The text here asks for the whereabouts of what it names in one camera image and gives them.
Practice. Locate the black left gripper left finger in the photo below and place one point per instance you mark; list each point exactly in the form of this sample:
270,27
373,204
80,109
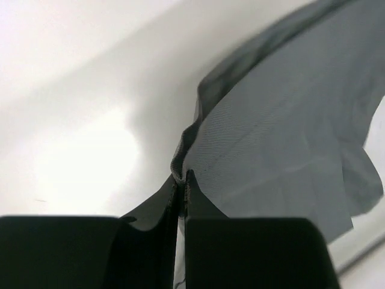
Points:
136,250

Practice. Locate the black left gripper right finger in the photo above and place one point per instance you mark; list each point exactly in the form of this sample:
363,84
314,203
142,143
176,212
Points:
222,252

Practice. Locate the grey pleated skirt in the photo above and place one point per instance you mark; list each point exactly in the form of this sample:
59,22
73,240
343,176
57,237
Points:
281,122

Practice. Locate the aluminium table edge rail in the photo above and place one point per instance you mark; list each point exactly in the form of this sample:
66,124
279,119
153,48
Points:
368,251

